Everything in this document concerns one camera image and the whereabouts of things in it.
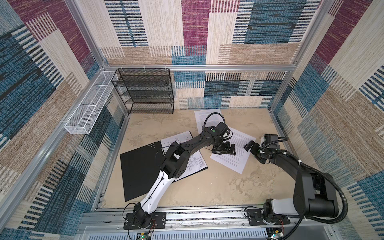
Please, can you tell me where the red folder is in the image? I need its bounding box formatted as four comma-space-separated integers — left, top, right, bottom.
119, 140, 208, 202

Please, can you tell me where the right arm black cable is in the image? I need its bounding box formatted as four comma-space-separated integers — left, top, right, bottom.
278, 161, 349, 240

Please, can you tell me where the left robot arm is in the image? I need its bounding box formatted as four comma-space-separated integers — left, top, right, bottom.
131, 112, 236, 229

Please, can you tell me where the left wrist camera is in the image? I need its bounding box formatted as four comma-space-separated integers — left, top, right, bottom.
215, 122, 231, 139

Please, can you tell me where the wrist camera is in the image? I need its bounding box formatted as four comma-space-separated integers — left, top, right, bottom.
215, 122, 231, 139
262, 134, 279, 146

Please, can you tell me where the white mesh wall basket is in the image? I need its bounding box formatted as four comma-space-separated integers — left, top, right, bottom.
65, 72, 115, 135

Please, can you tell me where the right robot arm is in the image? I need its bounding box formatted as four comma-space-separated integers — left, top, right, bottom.
244, 134, 349, 224

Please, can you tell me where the black wire shelf rack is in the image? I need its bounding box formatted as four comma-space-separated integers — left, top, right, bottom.
112, 68, 175, 114

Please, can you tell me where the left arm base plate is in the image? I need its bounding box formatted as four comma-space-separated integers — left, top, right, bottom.
124, 212, 167, 230

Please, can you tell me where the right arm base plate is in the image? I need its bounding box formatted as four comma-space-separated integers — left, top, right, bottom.
243, 206, 291, 226

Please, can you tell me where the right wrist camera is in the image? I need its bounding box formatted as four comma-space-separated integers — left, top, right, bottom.
262, 134, 279, 146

